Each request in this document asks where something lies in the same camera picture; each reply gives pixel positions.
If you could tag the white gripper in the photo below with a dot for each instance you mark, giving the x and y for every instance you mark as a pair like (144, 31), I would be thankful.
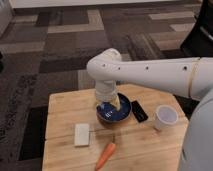
(105, 91)

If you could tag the white ceramic cup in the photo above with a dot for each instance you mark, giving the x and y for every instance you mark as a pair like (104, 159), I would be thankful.
(165, 116)

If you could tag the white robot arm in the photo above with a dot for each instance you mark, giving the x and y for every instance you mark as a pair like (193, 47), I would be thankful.
(186, 77)

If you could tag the dark blue ceramic bowl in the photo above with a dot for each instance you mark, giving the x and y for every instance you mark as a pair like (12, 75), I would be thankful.
(109, 113)

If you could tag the black rectangular device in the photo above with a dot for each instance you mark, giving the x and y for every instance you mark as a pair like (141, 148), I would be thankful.
(138, 112)

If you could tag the white rectangular sponge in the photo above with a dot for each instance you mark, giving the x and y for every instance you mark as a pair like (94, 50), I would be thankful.
(81, 134)

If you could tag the orange carrot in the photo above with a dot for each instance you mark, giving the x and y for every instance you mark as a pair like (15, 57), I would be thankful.
(106, 154)

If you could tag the black chair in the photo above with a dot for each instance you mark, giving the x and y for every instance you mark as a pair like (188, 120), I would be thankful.
(199, 42)

